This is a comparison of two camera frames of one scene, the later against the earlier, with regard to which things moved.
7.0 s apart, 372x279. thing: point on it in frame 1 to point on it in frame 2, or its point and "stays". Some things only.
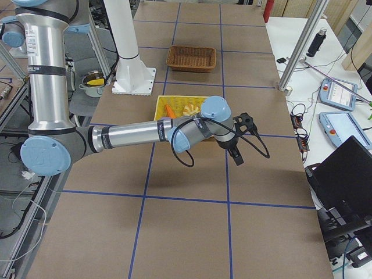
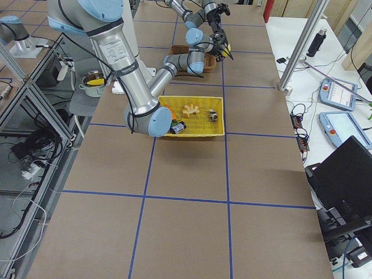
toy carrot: x=170 y=112 stays
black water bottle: x=317 y=42 stays
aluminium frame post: x=301 y=45 stays
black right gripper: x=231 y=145 to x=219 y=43
